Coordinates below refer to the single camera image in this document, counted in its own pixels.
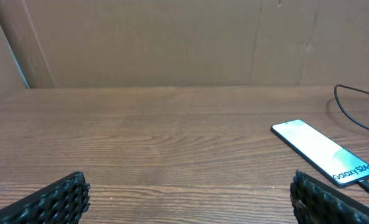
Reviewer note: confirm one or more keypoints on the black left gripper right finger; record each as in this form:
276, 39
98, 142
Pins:
316, 203

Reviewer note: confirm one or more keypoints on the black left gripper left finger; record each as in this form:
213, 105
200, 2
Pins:
64, 201

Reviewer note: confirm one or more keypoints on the blue Galaxy smartphone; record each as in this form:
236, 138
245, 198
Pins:
333, 161

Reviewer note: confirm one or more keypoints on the green white pole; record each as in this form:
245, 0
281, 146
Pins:
19, 69

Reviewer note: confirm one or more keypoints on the cardboard backdrop panel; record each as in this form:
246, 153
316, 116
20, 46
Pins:
114, 44

